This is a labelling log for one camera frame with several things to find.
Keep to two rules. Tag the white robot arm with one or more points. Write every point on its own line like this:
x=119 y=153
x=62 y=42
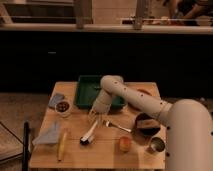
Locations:
x=189 y=125

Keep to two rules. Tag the yellow banana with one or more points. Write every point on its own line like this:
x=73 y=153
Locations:
x=61 y=146

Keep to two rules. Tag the grey cloth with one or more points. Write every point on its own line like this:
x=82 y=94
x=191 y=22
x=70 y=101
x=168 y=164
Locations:
x=49 y=136

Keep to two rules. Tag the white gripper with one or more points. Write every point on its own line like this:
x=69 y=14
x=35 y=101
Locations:
x=101 y=105

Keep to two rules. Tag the orange fruit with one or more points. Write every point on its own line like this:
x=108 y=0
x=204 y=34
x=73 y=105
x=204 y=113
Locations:
x=124 y=144

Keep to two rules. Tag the dark bowl with sponge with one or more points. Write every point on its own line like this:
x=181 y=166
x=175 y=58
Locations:
x=146 y=125

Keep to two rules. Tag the small bowl with nuts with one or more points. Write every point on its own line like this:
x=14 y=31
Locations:
x=63 y=108

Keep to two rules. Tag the blue grey sponge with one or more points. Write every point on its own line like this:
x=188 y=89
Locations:
x=57 y=97

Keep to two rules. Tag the green plastic tray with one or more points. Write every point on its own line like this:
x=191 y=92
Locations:
x=87 y=89

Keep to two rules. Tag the small metal cup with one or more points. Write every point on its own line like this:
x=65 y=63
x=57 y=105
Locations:
x=156 y=145

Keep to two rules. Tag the white handled black brush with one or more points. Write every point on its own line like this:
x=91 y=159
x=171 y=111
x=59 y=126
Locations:
x=88 y=136

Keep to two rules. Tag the black vertical pole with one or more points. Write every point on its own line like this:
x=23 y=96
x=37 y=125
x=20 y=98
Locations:
x=25 y=147

